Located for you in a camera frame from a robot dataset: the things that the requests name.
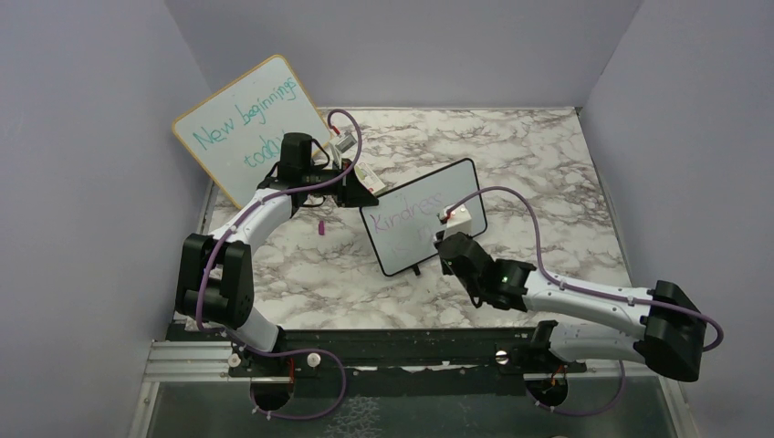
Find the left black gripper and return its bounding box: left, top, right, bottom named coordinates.
left=303, top=158, right=379, bottom=207

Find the black-framed whiteboard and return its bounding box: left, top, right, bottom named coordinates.
left=360, top=158, right=480, bottom=276

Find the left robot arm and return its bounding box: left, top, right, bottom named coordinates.
left=175, top=132, right=379, bottom=375

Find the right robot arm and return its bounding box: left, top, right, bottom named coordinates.
left=434, top=233, right=707, bottom=382

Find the wood-framed whiteboard with writing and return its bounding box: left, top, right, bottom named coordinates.
left=172, top=55, right=332, bottom=208

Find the small green white box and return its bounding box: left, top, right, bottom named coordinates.
left=355, top=163, right=387, bottom=195

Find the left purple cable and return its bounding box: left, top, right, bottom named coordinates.
left=194, top=109, right=364, bottom=422

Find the purple cable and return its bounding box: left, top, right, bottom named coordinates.
left=194, top=109, right=364, bottom=422
left=444, top=185, right=725, bottom=418

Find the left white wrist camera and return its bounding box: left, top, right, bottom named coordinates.
left=328, top=131, right=357, bottom=170

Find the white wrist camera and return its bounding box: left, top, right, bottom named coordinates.
left=434, top=204, right=473, bottom=245
left=328, top=131, right=357, bottom=170

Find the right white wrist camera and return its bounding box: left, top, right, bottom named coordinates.
left=434, top=204, right=473, bottom=245

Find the black metal base rail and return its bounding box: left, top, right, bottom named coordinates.
left=151, top=324, right=618, bottom=403

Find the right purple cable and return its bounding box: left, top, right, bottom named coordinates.
left=444, top=185, right=725, bottom=418

